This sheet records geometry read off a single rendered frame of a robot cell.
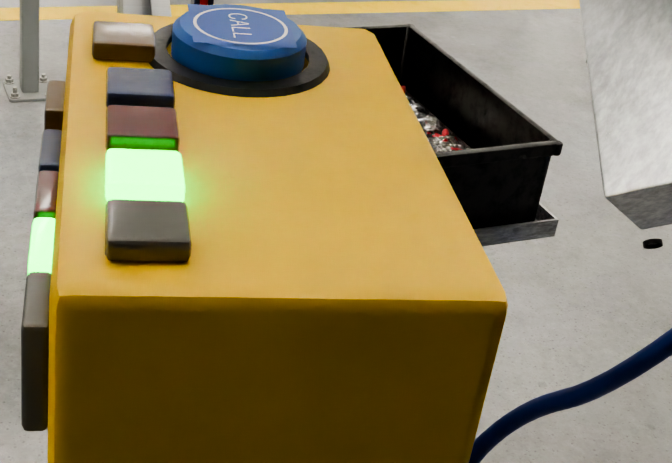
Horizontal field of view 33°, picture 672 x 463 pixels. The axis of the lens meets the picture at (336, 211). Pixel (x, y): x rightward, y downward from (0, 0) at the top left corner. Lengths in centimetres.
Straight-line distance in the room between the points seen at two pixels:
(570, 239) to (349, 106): 220
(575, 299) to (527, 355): 24
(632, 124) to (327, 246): 41
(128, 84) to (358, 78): 7
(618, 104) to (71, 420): 45
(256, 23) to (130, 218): 11
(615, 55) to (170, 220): 45
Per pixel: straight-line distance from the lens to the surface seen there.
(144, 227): 25
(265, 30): 34
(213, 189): 28
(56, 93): 35
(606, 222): 262
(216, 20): 35
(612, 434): 200
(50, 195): 30
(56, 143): 33
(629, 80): 66
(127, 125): 29
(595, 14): 68
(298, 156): 30
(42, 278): 27
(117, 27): 35
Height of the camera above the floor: 121
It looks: 30 degrees down
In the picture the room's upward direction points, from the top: 9 degrees clockwise
